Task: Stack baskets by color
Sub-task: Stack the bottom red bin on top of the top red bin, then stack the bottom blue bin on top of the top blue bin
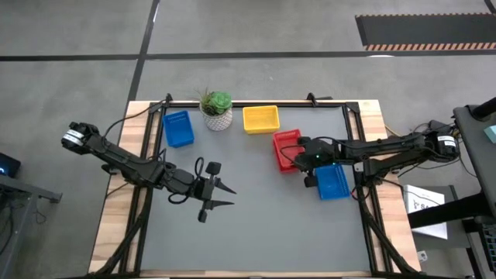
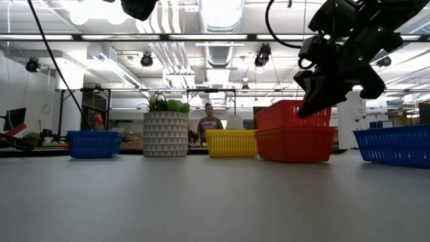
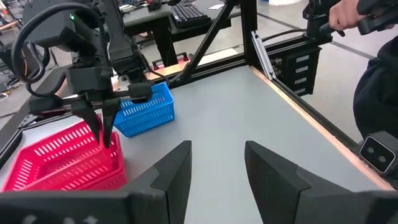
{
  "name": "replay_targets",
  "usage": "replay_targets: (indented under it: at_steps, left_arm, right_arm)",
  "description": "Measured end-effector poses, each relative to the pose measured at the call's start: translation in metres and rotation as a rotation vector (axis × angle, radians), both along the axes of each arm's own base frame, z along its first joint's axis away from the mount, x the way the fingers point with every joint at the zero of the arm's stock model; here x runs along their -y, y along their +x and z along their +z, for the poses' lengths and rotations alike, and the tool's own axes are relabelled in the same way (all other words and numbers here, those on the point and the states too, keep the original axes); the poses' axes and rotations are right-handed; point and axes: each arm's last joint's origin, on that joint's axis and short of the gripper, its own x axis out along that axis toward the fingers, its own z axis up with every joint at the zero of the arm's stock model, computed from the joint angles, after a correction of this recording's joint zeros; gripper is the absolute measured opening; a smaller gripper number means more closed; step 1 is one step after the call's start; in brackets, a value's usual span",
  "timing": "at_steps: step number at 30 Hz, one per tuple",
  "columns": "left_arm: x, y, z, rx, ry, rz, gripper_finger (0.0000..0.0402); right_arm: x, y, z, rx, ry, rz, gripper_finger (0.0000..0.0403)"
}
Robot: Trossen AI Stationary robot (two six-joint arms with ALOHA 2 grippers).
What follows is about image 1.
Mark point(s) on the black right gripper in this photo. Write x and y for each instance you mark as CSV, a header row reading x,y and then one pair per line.
x,y
319,154

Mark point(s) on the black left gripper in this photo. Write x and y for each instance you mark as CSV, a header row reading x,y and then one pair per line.
x,y
207,190

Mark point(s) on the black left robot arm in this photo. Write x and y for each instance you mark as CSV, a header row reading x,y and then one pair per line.
x,y
124,159

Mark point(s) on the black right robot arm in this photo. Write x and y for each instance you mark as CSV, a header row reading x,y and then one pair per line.
x,y
379,149

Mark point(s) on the grey table mat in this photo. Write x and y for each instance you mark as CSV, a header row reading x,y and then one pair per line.
x,y
263,217

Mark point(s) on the grey metal mounting plate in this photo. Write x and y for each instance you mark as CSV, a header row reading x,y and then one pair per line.
x,y
358,167

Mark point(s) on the green succulent in white pot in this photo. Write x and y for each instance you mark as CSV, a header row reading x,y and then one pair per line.
x,y
219,122

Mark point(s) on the white printed cardboard box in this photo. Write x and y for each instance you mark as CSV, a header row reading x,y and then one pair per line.
x,y
422,197

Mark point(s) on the black metal beam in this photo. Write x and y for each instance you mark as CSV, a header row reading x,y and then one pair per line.
x,y
445,211

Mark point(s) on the black side table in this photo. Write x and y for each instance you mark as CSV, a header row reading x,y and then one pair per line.
x,y
478,155

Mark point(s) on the black hazard-striped floor mat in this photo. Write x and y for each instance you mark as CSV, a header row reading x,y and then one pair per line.
x,y
426,31

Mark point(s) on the teal box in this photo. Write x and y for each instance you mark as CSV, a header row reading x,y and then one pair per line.
x,y
492,133

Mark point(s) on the backlit keyboard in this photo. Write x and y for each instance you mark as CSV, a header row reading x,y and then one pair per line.
x,y
491,244

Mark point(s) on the black device with blue light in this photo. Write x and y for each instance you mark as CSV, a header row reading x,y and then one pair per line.
x,y
9,164

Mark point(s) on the black aluminium table frame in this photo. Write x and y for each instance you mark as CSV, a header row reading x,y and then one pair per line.
x,y
182,104

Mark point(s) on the small white bracket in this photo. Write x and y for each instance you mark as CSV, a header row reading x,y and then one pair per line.
x,y
422,255

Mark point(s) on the grey metal desk frame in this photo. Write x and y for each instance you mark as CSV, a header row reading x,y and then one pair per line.
x,y
23,188

